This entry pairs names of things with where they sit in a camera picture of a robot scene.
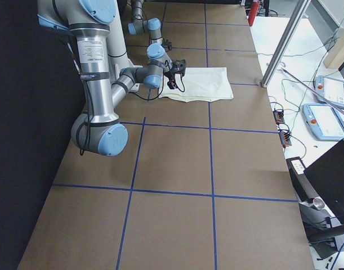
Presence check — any red cylinder bottle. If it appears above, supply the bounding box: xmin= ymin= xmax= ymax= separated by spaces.
xmin=248 ymin=0 xmax=260 ymax=27

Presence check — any cream long-sleeve cat shirt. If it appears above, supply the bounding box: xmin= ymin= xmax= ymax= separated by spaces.
xmin=159 ymin=67 xmax=234 ymax=102

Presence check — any grey orange USB hub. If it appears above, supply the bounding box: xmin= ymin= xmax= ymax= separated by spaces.
xmin=272 ymin=109 xmax=285 ymax=125

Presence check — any black box white label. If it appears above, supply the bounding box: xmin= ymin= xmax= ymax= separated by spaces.
xmin=286 ymin=157 xmax=319 ymax=201

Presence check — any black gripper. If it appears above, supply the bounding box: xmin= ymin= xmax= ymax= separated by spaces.
xmin=162 ymin=39 xmax=172 ymax=51
xmin=165 ymin=67 xmax=178 ymax=87

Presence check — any blue teach pendant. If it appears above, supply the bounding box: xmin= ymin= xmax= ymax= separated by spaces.
xmin=302 ymin=103 xmax=344 ymax=141
xmin=314 ymin=75 xmax=344 ymax=109

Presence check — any near blue teach pendant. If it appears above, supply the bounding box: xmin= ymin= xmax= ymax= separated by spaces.
xmin=302 ymin=103 xmax=344 ymax=141

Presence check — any black monitor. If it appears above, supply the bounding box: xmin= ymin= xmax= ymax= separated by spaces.
xmin=304 ymin=139 xmax=344 ymax=224

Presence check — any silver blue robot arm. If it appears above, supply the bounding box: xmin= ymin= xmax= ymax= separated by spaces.
xmin=37 ymin=1 xmax=186 ymax=156
xmin=127 ymin=0 xmax=172 ymax=51

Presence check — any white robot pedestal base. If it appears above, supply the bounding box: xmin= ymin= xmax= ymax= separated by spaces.
xmin=106 ymin=1 xmax=137 ymax=83

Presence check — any aluminium frame post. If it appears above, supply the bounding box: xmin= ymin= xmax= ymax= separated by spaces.
xmin=260 ymin=0 xmax=311 ymax=88

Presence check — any far blue teach pendant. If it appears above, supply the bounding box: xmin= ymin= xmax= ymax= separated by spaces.
xmin=314 ymin=75 xmax=344 ymax=109

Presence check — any silver metal cup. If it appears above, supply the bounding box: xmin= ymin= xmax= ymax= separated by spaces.
xmin=301 ymin=197 xmax=325 ymax=210

